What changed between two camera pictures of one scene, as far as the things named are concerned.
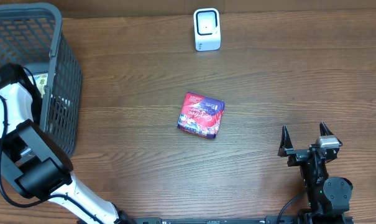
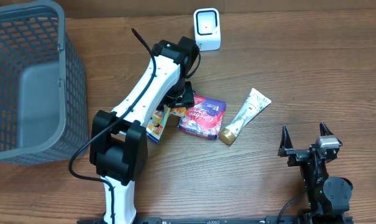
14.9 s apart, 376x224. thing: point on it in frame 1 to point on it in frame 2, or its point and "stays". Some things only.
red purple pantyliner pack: x=201 y=116 stays
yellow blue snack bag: x=41 y=81 to x=156 y=123
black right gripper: x=298 y=155 stays
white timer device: x=207 y=29 stays
